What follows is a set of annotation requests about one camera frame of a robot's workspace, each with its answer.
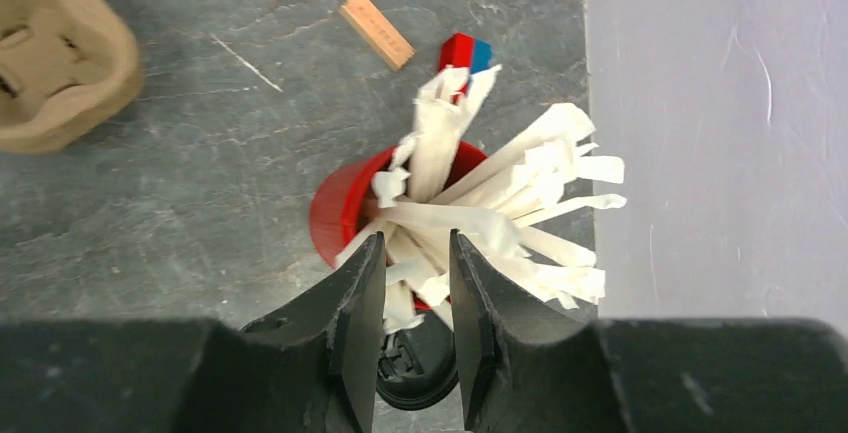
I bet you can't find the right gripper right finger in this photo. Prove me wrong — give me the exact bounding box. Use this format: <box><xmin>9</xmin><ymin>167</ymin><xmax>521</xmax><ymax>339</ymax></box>
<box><xmin>449</xmin><ymin>231</ymin><xmax>847</xmax><ymax>432</ymax></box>

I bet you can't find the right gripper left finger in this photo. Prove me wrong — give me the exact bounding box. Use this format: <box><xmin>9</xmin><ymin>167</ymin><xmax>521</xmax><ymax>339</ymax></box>
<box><xmin>1</xmin><ymin>233</ymin><xmax>386</xmax><ymax>432</ymax></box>

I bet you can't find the red cup holder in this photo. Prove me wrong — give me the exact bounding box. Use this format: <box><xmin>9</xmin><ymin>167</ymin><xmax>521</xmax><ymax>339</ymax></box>
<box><xmin>308</xmin><ymin>140</ymin><xmax>490</xmax><ymax>315</ymax></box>

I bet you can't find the white stirrer sticks bundle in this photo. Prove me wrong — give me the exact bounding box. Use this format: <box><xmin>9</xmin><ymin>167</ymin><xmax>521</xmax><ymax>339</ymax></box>
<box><xmin>329</xmin><ymin>65</ymin><xmax>626</xmax><ymax>333</ymax></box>

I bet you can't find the red blue small block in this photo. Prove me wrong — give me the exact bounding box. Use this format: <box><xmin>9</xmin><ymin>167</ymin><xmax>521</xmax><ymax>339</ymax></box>
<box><xmin>437</xmin><ymin>32</ymin><xmax>492</xmax><ymax>75</ymax></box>

